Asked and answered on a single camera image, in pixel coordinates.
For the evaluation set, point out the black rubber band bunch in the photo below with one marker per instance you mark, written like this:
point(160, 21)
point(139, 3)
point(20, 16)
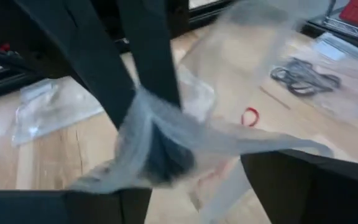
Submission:
point(297, 81)

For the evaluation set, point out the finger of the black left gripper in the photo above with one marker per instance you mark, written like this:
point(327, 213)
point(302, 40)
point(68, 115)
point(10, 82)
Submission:
point(154, 46)
point(89, 56)

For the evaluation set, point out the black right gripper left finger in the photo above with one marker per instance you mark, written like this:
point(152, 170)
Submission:
point(57, 208)

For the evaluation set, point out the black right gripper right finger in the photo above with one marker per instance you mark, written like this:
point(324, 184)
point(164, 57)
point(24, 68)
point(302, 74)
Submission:
point(322, 196)

